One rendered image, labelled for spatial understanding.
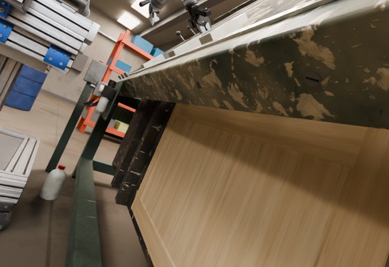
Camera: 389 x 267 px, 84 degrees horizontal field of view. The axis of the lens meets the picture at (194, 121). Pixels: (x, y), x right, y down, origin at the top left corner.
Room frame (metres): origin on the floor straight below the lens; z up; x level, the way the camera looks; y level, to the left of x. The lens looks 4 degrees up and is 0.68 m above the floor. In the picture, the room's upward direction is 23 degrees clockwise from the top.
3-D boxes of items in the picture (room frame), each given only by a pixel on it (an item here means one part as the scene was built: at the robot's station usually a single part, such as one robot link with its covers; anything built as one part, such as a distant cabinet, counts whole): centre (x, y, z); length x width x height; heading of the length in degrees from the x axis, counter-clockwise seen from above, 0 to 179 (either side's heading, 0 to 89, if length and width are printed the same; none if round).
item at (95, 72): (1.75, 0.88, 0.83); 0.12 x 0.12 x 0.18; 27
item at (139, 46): (4.53, 1.00, 1.02); 2.16 x 0.58 x 2.04; 123
